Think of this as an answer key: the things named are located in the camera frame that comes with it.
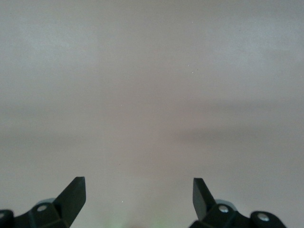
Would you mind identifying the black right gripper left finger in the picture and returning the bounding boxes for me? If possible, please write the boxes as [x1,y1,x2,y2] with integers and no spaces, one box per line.
[0,176,86,228]

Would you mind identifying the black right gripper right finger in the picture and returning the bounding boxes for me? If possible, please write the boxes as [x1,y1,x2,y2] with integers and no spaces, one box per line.
[189,177,288,228]

